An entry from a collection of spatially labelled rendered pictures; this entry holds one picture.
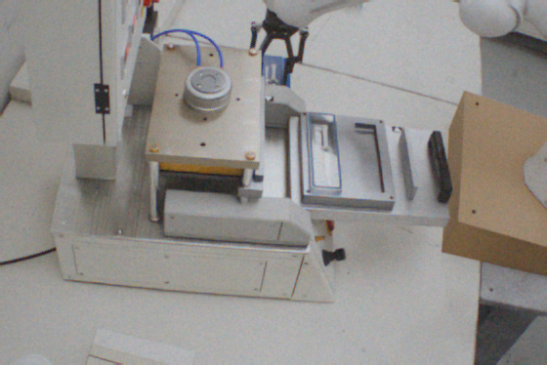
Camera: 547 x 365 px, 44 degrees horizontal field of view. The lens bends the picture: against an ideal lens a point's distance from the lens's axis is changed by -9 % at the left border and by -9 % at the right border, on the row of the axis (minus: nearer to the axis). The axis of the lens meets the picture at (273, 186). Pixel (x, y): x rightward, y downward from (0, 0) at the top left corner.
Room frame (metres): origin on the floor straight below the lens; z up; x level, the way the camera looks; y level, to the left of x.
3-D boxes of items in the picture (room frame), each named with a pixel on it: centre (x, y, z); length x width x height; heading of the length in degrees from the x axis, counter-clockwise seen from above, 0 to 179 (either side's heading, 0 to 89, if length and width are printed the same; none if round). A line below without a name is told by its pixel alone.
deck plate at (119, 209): (0.86, 0.17, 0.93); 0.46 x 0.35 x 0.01; 99
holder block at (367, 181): (0.91, -0.12, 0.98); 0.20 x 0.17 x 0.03; 9
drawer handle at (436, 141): (0.94, -0.30, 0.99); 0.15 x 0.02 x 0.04; 9
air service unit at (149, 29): (1.07, 0.30, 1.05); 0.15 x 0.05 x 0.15; 9
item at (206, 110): (0.88, 0.17, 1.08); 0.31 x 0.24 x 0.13; 9
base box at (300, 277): (0.89, 0.13, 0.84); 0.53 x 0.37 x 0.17; 99
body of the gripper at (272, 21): (1.31, 0.06, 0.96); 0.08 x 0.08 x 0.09
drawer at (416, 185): (0.92, -0.17, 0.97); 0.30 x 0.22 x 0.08; 99
